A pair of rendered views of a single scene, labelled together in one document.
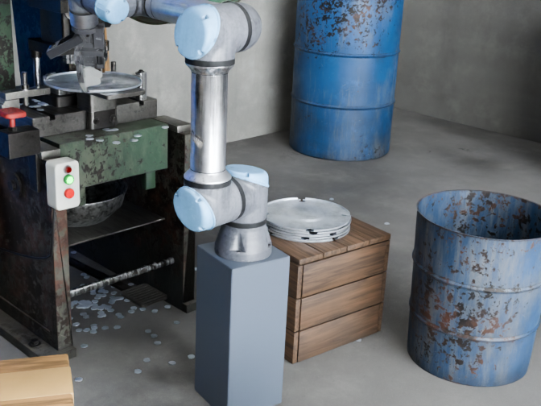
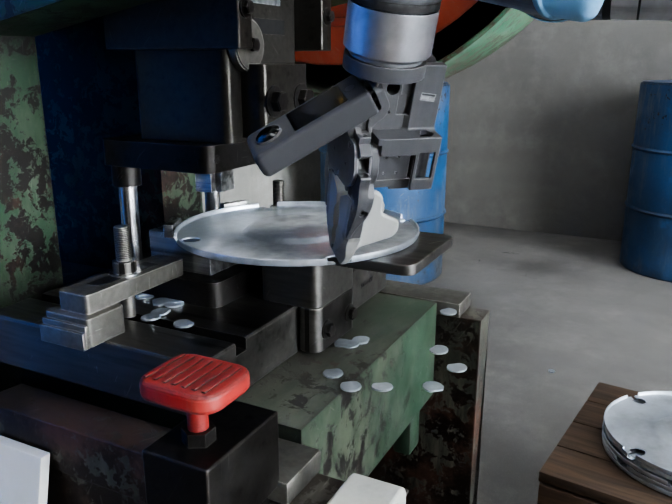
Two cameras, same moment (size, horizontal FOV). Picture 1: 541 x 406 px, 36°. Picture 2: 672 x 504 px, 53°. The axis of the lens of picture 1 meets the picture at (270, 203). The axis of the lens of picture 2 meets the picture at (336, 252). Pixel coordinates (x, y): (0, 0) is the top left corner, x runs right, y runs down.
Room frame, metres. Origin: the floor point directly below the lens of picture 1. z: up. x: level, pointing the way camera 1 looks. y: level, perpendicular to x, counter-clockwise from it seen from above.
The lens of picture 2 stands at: (1.69, 0.74, 0.98)
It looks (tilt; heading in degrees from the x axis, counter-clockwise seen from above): 16 degrees down; 343
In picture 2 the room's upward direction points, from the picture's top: straight up
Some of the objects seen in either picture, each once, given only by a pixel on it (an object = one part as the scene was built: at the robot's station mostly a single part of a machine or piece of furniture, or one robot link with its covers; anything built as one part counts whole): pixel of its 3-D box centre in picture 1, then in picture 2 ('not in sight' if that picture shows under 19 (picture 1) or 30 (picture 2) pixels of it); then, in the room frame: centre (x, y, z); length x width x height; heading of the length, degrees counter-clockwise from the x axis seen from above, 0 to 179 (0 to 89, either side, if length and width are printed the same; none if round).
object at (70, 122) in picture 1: (72, 108); (217, 297); (2.55, 0.64, 0.68); 0.45 x 0.30 x 0.06; 136
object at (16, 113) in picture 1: (12, 123); (197, 418); (2.16, 0.71, 0.72); 0.07 x 0.06 x 0.08; 46
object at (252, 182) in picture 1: (243, 191); not in sight; (2.00, 0.07, 0.62); 0.13 x 0.12 x 0.14; 139
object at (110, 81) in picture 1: (93, 80); (297, 228); (2.47, 0.55, 0.78); 0.29 x 0.29 x 0.01
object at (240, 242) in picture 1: (243, 233); not in sight; (2.01, 0.07, 0.50); 0.15 x 0.15 x 0.10
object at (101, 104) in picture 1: (103, 105); (334, 286); (2.43, 0.52, 0.72); 0.25 x 0.14 x 0.14; 46
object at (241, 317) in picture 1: (240, 325); not in sight; (2.01, 0.07, 0.23); 0.18 x 0.18 x 0.45; 35
